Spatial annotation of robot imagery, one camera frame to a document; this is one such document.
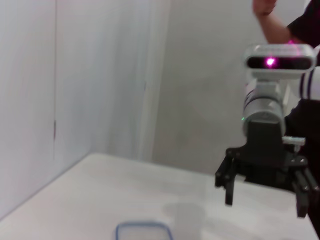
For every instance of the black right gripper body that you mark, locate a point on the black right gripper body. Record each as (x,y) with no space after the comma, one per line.
(265,155)

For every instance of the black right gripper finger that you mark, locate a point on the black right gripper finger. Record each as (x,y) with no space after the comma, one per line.
(303,190)
(228,182)

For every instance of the clear lunch box blue rim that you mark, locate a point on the clear lunch box blue rim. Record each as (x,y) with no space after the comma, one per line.
(142,232)

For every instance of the person's bare forearm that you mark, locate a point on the person's bare forearm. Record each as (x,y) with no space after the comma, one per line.
(275,30)

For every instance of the person's bare hand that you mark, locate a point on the person's bare hand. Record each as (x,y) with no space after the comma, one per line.
(263,6)

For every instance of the person's black clothed body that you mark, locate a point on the person's black clothed body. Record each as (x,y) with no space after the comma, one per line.
(310,155)

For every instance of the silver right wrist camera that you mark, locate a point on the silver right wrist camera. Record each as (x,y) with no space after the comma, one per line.
(275,62)

